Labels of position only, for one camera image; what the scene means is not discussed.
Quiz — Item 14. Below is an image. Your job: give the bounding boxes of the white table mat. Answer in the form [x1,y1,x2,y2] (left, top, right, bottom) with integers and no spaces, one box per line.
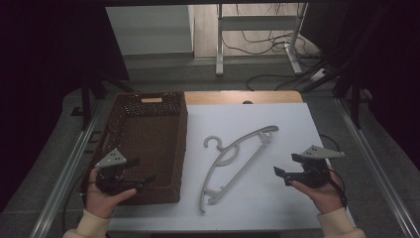
[108,102,357,231]

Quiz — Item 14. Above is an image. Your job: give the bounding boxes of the white power strip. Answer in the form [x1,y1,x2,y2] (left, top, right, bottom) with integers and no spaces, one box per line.
[309,67,329,82]

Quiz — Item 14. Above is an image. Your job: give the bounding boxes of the white desk frame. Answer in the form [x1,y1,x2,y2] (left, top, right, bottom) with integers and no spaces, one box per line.
[215,2,309,77]

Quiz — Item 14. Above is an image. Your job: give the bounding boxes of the black stand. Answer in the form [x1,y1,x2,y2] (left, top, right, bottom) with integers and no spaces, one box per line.
[69,67,136,131]
[298,6,387,130]

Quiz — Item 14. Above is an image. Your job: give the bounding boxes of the grey plastic clothes hanger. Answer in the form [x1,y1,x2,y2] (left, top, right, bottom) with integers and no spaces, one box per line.
[198,125,279,214]

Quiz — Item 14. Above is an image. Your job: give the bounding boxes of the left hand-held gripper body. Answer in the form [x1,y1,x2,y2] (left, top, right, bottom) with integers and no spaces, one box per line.
[94,148,141,196]

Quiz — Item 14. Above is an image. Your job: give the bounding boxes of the black floor cables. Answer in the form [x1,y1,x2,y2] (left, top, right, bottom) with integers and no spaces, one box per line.
[221,3,326,92]

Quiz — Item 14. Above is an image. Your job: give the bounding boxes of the person's right hand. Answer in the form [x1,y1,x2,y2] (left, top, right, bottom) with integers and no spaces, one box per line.
[290,167,345,215]

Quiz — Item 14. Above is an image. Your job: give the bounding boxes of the brown woven basket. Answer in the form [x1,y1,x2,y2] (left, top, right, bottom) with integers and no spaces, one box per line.
[86,91,189,206]

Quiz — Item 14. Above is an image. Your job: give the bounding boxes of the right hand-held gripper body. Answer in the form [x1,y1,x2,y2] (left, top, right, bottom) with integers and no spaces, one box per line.
[290,145,346,190]

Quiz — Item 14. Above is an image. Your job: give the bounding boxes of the person's left hand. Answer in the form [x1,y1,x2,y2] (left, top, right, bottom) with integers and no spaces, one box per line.
[83,168,138,220]

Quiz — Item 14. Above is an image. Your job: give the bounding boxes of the metal floor rail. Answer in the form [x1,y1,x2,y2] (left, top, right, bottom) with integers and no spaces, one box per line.
[29,100,104,238]
[334,98,420,238]

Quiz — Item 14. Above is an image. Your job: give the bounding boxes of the white cabinet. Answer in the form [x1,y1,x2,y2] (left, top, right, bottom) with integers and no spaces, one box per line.
[105,4,195,57]

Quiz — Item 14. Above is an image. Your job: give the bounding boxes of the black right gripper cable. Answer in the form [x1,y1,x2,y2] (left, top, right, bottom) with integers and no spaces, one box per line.
[318,133,349,210]

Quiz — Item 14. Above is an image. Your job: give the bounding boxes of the wooden table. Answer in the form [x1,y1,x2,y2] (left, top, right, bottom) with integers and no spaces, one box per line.
[183,90,304,106]

